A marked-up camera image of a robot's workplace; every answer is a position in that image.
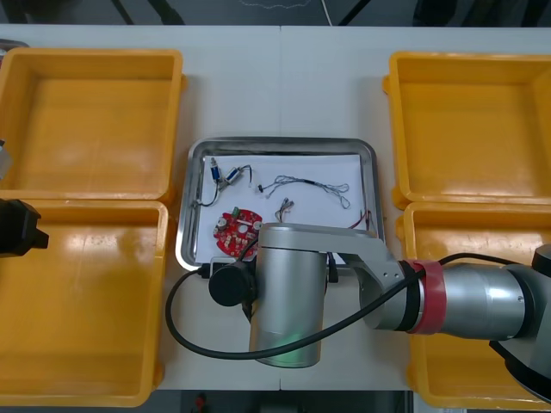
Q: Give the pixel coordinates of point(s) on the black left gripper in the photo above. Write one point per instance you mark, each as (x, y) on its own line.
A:
(17, 228)

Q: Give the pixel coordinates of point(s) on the solenoid with blue label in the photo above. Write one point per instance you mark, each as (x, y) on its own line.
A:
(214, 170)

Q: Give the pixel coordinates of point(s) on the steel tray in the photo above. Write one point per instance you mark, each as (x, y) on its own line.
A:
(193, 172)

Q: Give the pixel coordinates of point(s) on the yellow-orange plastic bin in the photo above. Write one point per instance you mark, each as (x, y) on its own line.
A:
(86, 107)
(86, 327)
(452, 232)
(473, 107)

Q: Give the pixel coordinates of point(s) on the round red circuit board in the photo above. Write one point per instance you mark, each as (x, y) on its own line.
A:
(232, 234)

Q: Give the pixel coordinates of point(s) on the solenoid with blue-white label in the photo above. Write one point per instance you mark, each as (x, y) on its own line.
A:
(232, 174)

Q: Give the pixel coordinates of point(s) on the grey metal object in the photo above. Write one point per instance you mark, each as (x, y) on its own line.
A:
(13, 43)

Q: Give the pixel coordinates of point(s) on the white paper sheet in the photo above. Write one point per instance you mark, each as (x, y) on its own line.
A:
(310, 206)

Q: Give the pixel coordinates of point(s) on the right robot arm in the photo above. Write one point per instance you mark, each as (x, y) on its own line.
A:
(292, 279)

